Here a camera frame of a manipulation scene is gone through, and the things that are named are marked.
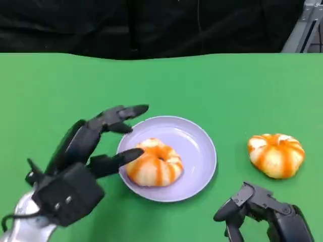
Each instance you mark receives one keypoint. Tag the green table cloth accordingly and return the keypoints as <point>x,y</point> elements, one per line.
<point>176,85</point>

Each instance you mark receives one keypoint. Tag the orange white toy bread roll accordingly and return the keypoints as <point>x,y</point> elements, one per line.
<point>276,155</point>
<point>154,164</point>

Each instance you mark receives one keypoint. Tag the grey metal frame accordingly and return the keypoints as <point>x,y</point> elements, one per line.
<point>301,30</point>

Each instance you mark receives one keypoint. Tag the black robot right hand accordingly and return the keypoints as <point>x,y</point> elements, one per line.
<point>275,214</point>

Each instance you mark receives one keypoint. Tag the black backdrop curtain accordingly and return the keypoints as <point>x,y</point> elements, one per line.
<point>141,25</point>

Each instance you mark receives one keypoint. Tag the lilac plate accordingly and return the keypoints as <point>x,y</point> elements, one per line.
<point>194,156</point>

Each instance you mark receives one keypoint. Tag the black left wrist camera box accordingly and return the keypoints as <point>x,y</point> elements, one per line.
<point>68,194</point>

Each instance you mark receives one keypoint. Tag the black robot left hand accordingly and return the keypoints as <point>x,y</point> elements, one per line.
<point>80,141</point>

